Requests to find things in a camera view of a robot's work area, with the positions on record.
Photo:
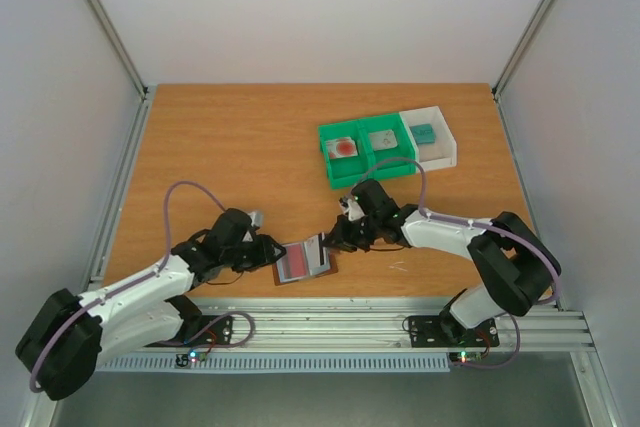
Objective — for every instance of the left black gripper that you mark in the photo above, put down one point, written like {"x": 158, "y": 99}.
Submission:
{"x": 266, "y": 253}

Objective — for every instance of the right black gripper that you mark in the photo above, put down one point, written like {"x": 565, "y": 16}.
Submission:
{"x": 347, "y": 235}

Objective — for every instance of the white card with stripe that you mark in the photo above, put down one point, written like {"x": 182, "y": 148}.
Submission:
{"x": 317, "y": 260}

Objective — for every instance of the brown leather card holder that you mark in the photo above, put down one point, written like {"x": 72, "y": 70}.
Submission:
{"x": 278, "y": 272}

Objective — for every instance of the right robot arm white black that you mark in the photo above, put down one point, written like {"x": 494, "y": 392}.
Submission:
{"x": 515, "y": 268}

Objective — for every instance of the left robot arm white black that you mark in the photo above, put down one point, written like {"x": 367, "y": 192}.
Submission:
{"x": 72, "y": 335}

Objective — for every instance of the red card in holder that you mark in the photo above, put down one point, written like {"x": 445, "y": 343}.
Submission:
{"x": 294, "y": 263}

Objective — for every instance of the red white card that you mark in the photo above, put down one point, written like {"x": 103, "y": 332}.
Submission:
{"x": 339, "y": 148}

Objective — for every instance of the grey card in bin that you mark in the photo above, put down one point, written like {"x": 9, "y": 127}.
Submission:
{"x": 383, "y": 140}

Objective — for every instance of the teal card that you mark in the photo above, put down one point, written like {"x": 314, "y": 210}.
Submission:
{"x": 423, "y": 134}

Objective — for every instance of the green double bin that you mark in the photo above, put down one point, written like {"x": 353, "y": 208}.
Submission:
{"x": 342, "y": 173}

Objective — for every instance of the left controller board with leds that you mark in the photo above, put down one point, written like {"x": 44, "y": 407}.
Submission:
{"x": 189, "y": 360}

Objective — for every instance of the controller board with leds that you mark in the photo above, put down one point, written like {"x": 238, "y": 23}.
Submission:
{"x": 189, "y": 360}
{"x": 463, "y": 357}

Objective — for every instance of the white bin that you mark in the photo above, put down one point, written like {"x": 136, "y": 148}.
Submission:
{"x": 434, "y": 145}

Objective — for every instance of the right controller board with leds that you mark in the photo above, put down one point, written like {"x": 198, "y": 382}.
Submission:
{"x": 463, "y": 357}

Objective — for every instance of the left aluminium upright profile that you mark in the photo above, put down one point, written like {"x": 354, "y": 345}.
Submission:
{"x": 107, "y": 26}

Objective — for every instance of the aluminium upright profile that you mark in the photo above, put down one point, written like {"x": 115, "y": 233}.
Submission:
{"x": 107, "y": 26}
{"x": 531, "y": 30}

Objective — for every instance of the right aluminium upright profile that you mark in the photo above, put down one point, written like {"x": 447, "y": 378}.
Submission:
{"x": 531, "y": 30}

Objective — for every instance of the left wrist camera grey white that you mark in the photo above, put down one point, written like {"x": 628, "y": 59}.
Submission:
{"x": 257, "y": 220}

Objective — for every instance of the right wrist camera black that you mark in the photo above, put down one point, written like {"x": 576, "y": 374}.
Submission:
{"x": 368, "y": 199}

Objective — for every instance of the aluminium front rail frame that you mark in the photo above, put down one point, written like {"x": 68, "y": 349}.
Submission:
{"x": 376, "y": 324}

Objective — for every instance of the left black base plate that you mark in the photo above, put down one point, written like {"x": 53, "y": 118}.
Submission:
{"x": 209, "y": 331}

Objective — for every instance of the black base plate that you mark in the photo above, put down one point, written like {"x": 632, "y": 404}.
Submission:
{"x": 209, "y": 331}
{"x": 431, "y": 331}

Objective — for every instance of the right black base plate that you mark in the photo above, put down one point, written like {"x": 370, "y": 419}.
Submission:
{"x": 431, "y": 331}

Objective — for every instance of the blue slotted cable duct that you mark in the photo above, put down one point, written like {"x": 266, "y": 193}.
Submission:
{"x": 271, "y": 363}

